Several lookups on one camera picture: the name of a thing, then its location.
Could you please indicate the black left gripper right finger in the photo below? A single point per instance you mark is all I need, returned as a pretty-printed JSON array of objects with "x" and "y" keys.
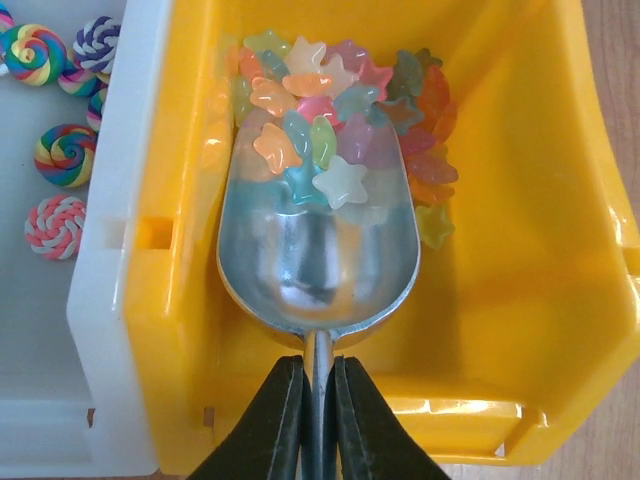
[{"x": 372, "y": 443}]

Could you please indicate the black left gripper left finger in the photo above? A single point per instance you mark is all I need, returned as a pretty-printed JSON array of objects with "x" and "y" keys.
[{"x": 265, "y": 442}]

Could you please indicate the silver metal scoop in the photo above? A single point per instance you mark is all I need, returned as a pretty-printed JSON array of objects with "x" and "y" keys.
[{"x": 319, "y": 277}]

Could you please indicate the orange plastic bin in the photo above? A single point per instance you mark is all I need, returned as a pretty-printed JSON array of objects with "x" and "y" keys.
[{"x": 517, "y": 327}]

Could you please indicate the white translucent plastic bin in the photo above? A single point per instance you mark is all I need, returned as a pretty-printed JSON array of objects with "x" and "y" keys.
[{"x": 71, "y": 403}]

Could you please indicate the yellow star candy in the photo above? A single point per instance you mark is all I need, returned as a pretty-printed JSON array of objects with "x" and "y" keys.
[{"x": 434, "y": 225}]

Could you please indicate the white star candy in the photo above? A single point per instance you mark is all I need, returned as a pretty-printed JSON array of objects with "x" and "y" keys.
[{"x": 342, "y": 183}]

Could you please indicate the orange star candy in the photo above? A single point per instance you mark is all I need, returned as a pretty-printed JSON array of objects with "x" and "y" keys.
[{"x": 275, "y": 147}]

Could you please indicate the pink white swirl lollipop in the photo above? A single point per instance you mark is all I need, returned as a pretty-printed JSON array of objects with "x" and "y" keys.
[{"x": 54, "y": 227}]

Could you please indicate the rainbow swirl lollipop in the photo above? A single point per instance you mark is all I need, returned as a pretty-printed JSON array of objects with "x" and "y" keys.
[
  {"x": 64, "y": 155},
  {"x": 33, "y": 54}
]

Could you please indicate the purple white swirl lollipop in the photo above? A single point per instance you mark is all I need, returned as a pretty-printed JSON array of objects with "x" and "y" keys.
[{"x": 95, "y": 45}]

